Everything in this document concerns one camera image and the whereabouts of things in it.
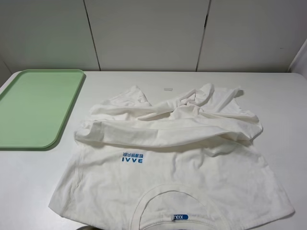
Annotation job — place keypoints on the white short sleeve shirt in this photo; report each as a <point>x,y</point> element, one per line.
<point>187,163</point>

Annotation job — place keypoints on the green plastic tray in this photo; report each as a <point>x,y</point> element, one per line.
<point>35,106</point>

